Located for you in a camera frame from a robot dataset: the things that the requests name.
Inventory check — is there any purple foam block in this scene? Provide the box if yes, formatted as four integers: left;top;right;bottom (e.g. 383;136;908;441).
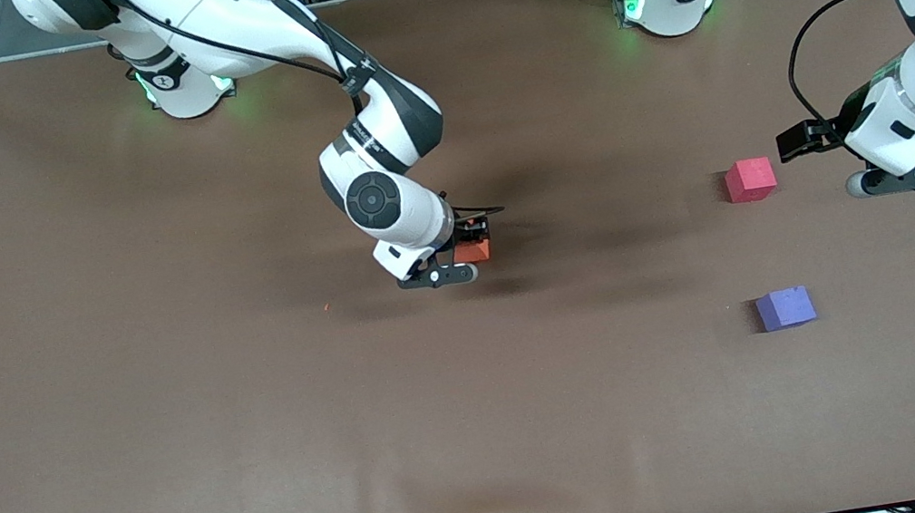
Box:
753;283;820;334

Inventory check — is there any brown table cover cloth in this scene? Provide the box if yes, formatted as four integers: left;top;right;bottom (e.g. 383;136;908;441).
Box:
0;0;915;513

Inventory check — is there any red foam block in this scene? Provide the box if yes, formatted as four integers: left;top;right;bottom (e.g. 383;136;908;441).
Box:
722;155;780;206

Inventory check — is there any orange foam block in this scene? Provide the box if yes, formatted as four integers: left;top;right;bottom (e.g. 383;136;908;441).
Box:
453;237;495;267

